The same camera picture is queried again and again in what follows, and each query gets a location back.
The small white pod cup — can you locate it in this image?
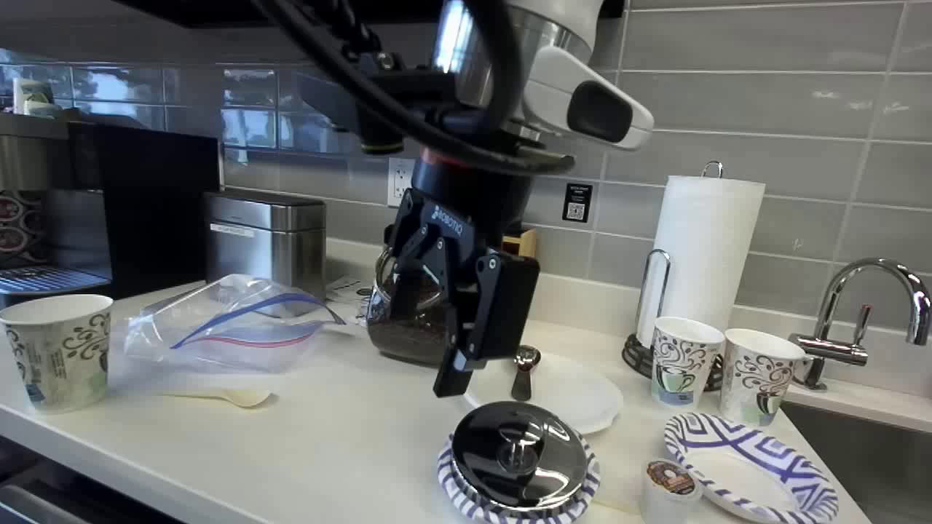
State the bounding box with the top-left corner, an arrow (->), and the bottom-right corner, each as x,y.
640,459 -> 702,524

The patterned paper cup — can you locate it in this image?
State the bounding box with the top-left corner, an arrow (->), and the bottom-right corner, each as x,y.
0,293 -> 114,411
720,329 -> 810,428
650,313 -> 724,408

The chrome sink faucet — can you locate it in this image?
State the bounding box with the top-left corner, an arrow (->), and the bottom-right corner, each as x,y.
792,259 -> 932,389

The black coffee machine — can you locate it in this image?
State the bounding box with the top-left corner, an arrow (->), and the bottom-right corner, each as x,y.
0,114 -> 217,303

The white wall outlet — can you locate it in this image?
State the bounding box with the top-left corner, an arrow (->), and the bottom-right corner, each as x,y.
386,157 -> 412,205

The white paper towel roll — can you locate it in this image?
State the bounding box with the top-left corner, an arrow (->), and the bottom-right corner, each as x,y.
634,173 -> 765,347

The patterned paper cup middle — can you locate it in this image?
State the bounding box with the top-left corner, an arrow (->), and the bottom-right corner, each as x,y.
650,313 -> 724,408

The clear zip plastic bag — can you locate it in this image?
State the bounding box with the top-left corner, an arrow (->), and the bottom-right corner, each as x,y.
118,274 -> 342,373

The white plastic spoon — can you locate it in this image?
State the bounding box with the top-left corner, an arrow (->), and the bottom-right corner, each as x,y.
163,386 -> 275,411

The black qr label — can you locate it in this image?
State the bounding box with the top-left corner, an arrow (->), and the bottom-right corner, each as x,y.
562,182 -> 590,224

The stainless steel bin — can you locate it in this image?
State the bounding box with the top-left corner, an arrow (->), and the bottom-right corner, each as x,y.
206,192 -> 325,293

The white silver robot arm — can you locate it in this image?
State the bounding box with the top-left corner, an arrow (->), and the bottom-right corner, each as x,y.
370,0 -> 651,396

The blue patterned paper bowl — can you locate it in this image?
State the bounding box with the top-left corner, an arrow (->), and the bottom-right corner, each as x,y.
434,440 -> 605,524

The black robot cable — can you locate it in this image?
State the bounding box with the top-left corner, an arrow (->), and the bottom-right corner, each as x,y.
252,0 -> 577,178

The shiny black jar lid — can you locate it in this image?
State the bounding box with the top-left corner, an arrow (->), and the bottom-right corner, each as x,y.
450,401 -> 589,508

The white paper plate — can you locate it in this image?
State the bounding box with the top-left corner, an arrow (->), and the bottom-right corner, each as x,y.
463,355 -> 624,434

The patterned paper cup right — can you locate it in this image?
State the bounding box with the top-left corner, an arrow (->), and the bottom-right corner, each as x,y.
720,329 -> 810,428

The wooden organizer box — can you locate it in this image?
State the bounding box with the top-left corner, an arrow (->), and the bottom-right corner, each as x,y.
504,224 -> 539,259

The metal coffee scoop spoon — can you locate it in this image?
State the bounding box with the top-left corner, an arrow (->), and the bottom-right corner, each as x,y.
508,347 -> 541,401

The patterned paper cup left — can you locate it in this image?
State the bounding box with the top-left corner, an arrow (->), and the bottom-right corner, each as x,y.
0,293 -> 114,411

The wire paper towel holder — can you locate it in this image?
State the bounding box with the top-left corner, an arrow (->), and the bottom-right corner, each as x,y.
621,172 -> 727,376

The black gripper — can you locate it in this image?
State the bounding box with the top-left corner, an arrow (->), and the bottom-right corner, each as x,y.
370,149 -> 539,396

